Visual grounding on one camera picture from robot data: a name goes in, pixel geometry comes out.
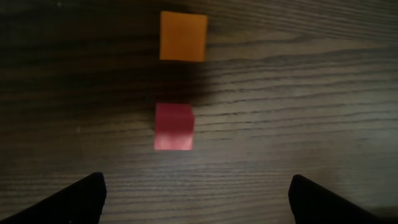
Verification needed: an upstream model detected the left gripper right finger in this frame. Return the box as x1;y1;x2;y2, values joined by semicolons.
288;174;393;224

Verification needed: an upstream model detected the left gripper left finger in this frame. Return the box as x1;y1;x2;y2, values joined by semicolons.
0;172;108;224

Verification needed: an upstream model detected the red cube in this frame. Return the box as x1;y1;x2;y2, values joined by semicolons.
154;102;196;152

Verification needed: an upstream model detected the orange cube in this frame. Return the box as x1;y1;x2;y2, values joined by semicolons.
159;11;208;62

